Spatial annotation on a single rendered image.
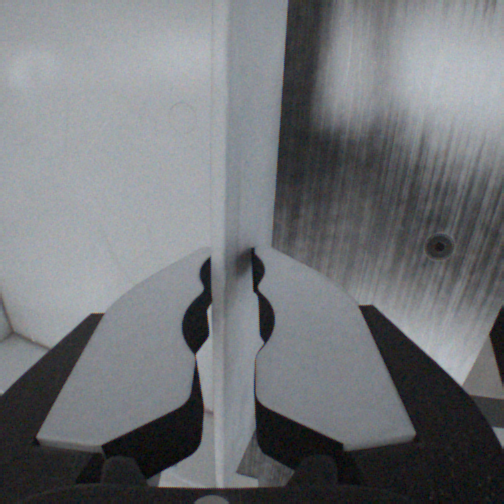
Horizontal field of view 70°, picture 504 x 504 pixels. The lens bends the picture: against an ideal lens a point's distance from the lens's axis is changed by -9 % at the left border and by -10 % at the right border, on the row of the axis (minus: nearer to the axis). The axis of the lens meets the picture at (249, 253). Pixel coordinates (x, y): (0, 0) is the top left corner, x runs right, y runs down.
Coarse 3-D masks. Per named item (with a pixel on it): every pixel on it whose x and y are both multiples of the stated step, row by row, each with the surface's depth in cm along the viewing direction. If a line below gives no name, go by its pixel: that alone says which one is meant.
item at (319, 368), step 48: (288, 288) 10; (336, 288) 10; (288, 336) 8; (336, 336) 8; (288, 384) 7; (336, 384) 7; (384, 384) 7; (288, 432) 7; (336, 432) 6; (384, 432) 6
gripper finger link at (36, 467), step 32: (96, 320) 9; (64, 352) 8; (32, 384) 7; (64, 384) 7; (0, 416) 7; (32, 416) 7; (0, 448) 6; (32, 448) 6; (0, 480) 5; (32, 480) 5; (64, 480) 5; (96, 480) 6
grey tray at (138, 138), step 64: (0, 0) 15; (64, 0) 14; (128, 0) 13; (192, 0) 13; (256, 0) 10; (0, 64) 17; (64, 64) 16; (128, 64) 15; (192, 64) 14; (256, 64) 11; (0, 128) 19; (64, 128) 17; (128, 128) 16; (192, 128) 15; (256, 128) 12; (0, 192) 21; (64, 192) 19; (128, 192) 17; (192, 192) 16; (256, 192) 13; (0, 256) 24; (64, 256) 21; (128, 256) 19; (0, 320) 26; (64, 320) 24; (256, 320) 17; (0, 384) 23
